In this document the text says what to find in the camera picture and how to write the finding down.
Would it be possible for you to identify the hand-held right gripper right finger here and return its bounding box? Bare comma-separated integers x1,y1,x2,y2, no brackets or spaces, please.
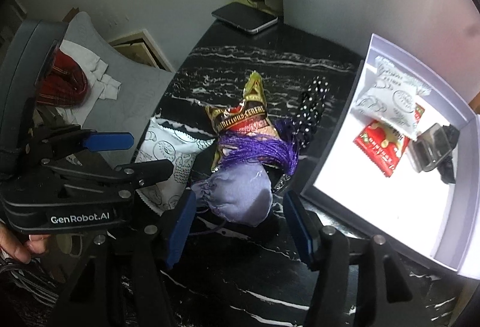
283,190,413,327

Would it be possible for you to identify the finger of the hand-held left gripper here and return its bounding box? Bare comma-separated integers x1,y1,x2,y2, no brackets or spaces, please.
49,158,174,197
28,126,135,163

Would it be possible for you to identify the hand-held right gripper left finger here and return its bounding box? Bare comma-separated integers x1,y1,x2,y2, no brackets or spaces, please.
56,190,197,327

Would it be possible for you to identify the white printed packet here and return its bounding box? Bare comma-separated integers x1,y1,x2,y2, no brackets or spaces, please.
352,55,434,142
134,116,218,215

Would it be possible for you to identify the white gift box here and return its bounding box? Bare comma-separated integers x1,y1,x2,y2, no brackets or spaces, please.
300,33,480,281

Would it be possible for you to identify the lavender drawstring pouch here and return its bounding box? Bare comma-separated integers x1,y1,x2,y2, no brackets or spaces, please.
190,164,272,226

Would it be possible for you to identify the purple tassel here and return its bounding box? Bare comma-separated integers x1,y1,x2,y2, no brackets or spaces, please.
217,120,301,176

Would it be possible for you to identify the red snack packet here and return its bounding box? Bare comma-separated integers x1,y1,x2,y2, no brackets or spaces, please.
352,102,426,178

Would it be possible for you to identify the small black case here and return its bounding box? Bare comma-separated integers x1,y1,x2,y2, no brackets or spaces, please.
408,123,451,173

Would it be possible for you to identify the person's left hand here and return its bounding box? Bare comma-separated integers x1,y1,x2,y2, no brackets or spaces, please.
0,222,50,264

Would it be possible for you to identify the red plaid cloth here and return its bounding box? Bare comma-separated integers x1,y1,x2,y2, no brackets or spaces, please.
37,52,89,108

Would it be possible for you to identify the grey pillow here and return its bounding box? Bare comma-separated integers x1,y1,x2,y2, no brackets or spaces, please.
62,11,177,148

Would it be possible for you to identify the white cloth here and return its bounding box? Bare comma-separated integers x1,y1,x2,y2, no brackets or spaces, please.
60,40,122,118

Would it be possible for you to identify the wooden framed panel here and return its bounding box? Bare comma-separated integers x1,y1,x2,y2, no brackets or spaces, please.
109,29,177,73

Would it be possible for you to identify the gold cereal packet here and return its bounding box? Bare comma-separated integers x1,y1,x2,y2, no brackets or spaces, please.
205,71,280,172

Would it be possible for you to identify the black polka dot cloth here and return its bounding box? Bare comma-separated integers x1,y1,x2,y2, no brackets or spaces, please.
292,76,331,148

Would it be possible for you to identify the black smartphone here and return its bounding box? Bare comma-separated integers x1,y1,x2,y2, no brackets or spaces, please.
211,2,279,35

